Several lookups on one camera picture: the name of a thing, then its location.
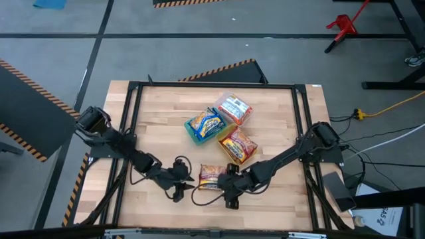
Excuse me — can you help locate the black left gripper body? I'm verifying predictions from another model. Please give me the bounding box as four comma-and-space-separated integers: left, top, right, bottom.
159, 158, 191, 203

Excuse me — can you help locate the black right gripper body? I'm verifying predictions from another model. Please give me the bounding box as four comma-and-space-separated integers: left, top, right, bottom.
217, 162, 255, 210

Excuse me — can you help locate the red Maruchan noodle pack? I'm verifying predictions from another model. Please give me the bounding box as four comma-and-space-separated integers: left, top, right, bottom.
198, 164, 228, 191
217, 125, 259, 165

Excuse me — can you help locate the teal plastic container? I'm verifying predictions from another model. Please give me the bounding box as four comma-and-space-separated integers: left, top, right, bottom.
184, 109, 230, 146

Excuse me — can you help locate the yellow plastic container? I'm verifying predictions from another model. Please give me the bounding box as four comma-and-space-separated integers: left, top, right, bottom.
215, 124, 258, 166

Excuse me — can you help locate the blue Maruchan noodle pack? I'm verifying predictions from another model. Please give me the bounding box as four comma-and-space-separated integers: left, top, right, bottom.
188, 106, 228, 142

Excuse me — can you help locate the orange Maruchan noodle pack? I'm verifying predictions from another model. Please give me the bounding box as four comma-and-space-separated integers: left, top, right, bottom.
217, 94, 253, 126

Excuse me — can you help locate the clear plastic container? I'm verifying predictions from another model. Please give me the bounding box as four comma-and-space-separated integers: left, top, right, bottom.
213, 92, 254, 127

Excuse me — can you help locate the small black hazard-striped mat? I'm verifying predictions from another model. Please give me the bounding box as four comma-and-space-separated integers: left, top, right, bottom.
179, 58, 269, 84

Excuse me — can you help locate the black flat tablet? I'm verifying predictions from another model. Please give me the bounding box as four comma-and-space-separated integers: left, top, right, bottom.
322, 171, 357, 213

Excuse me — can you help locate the white paper sign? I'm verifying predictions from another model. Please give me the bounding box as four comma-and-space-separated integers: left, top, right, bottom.
351, 183, 404, 237

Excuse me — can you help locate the large black hazard-striped mat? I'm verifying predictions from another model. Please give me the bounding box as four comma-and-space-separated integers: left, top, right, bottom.
0, 58, 86, 163

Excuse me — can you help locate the dark grey floor leg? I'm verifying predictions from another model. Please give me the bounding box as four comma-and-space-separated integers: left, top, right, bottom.
0, 141, 25, 156

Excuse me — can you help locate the black hazard-striped panel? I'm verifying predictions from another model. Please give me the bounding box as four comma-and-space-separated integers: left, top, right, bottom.
152, 0, 225, 9

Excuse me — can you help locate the red metal stand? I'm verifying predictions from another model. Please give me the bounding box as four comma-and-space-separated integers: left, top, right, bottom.
325, 0, 371, 42

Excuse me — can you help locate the blue floor mat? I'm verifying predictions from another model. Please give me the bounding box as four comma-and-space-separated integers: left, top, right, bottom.
33, 0, 68, 10

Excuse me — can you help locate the person's shoe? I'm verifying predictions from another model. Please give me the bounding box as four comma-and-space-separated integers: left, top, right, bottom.
404, 48, 425, 68

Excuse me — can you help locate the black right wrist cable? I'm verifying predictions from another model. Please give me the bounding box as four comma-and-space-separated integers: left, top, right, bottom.
191, 184, 230, 206

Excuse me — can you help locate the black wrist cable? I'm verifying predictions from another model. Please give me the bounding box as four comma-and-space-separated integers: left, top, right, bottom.
129, 155, 193, 200
191, 184, 230, 206

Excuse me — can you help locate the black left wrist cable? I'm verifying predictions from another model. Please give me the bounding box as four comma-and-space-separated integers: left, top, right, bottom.
129, 155, 193, 200

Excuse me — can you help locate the grey metal bracket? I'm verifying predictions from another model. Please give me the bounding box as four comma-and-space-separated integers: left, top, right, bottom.
104, 227, 143, 238
288, 231, 328, 239

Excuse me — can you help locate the black aluminium table frame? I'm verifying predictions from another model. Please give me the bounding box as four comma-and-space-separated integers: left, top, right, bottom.
79, 74, 355, 233

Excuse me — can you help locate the black neighbouring table frame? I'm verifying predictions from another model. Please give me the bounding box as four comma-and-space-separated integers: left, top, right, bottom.
351, 185, 425, 239

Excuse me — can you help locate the black floor cable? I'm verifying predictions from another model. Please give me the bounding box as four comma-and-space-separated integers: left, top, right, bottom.
345, 125, 425, 143
361, 161, 425, 192

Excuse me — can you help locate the white hanging cable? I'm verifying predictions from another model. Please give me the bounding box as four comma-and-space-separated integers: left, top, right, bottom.
343, 123, 425, 162

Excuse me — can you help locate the yellow hanging cable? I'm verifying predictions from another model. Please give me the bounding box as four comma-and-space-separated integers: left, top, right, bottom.
353, 91, 425, 121

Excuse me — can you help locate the black desk frame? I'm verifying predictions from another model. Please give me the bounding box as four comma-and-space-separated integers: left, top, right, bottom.
323, 0, 425, 91

